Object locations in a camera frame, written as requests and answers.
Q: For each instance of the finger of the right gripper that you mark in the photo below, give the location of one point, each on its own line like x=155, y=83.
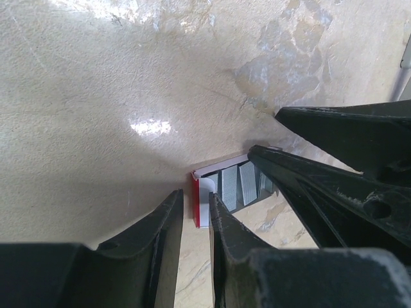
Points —
x=337, y=207
x=373, y=139

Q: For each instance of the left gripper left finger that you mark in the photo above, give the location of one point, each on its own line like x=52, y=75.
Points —
x=136, y=268

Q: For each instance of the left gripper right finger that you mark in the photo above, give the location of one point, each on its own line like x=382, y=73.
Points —
x=249, y=272

